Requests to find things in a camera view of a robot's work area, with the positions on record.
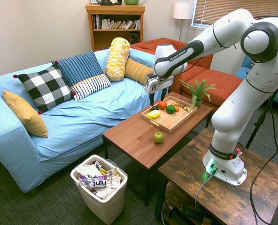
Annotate overripe brown banana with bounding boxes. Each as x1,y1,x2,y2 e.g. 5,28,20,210
171,102,190,113

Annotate row of books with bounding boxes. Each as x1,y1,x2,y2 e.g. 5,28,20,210
93,14,141,30

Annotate white navy striped pillow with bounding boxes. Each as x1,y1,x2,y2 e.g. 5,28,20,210
70,74,112,102

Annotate black camera tripod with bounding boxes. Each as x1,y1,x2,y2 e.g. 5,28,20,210
245,86,278,150

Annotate mustard striped pillow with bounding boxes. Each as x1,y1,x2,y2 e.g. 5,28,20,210
124,58,155,86

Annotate wooden tray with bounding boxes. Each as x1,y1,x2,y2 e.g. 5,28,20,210
140,95,198,134

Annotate white trash bin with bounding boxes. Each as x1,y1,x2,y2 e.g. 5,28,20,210
70,154,128,225

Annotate potted green fern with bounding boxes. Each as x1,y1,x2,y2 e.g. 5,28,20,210
178,79,218,111

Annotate wooden bookshelf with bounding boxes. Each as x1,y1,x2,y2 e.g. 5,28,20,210
85,3,146,52

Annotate white floor lamp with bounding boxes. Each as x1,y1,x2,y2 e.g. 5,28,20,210
173,2,193,42

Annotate blue striped pillow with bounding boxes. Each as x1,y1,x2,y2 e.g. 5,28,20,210
51,50,104,88

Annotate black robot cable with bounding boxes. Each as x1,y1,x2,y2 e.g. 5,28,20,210
248,15,278,225

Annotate black object on bookshelf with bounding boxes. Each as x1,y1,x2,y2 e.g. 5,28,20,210
98,0,123,6

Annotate light blue sofa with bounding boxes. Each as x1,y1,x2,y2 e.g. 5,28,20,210
0,48,170,194

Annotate plain mustard pillow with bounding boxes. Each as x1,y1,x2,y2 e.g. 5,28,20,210
2,90,49,139

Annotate yellow lemon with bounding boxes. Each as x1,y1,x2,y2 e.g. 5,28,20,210
146,110,161,120

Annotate power strip with cables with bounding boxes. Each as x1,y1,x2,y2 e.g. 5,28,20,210
161,201,214,225

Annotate brown window blinds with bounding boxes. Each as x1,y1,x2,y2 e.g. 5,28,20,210
191,0,278,30

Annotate black white checked pillow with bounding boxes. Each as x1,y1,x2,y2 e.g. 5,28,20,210
13,60,77,115

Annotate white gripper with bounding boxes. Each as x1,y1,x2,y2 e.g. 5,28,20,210
145,73,174,106

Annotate yellow patterned bolster pillow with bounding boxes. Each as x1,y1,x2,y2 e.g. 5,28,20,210
104,37,131,82

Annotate rustic brown robot table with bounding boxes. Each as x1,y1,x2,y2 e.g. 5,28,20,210
154,127,278,225

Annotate grey base cable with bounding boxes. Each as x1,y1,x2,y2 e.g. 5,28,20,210
194,172,215,208

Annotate orange sectional sofa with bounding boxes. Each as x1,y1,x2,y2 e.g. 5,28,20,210
130,37,244,113

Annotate crumpled trash wrappers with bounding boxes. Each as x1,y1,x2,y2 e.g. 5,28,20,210
76,160,123,200

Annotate reddish wood coffee table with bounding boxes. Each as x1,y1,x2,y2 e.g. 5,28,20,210
102,91,214,207

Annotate green apple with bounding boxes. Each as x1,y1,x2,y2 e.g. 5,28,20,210
153,132,165,144

